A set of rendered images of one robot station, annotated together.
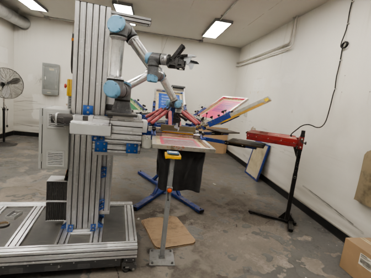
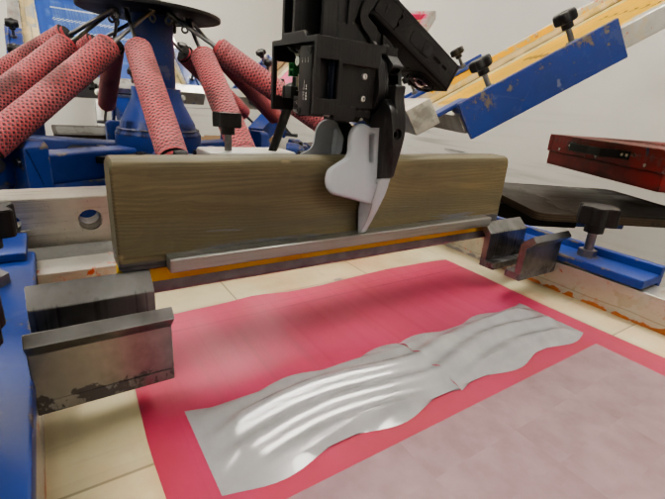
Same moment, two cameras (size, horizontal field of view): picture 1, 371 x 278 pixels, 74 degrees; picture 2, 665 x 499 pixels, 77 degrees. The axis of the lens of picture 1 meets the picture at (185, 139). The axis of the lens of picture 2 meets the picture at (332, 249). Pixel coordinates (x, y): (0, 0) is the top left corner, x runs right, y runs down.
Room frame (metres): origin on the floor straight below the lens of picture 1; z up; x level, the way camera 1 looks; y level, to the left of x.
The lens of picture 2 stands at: (2.48, 0.28, 1.15)
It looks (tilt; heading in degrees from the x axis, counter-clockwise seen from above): 19 degrees down; 334
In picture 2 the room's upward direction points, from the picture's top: 4 degrees clockwise
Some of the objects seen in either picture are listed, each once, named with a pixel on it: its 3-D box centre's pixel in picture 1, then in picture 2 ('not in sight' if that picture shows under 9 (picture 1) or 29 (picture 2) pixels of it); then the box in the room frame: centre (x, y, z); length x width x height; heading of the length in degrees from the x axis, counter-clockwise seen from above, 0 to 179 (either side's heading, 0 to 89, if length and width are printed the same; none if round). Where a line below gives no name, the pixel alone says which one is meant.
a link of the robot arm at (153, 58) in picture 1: (153, 59); not in sight; (1.70, 0.27, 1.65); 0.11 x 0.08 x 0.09; 80
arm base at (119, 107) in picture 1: (122, 105); not in sight; (1.88, 0.51, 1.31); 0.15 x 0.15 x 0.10
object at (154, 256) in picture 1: (167, 207); not in sight; (1.99, 0.09, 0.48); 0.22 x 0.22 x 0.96; 9
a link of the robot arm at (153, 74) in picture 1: (153, 74); not in sight; (1.72, 0.27, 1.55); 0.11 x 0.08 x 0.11; 170
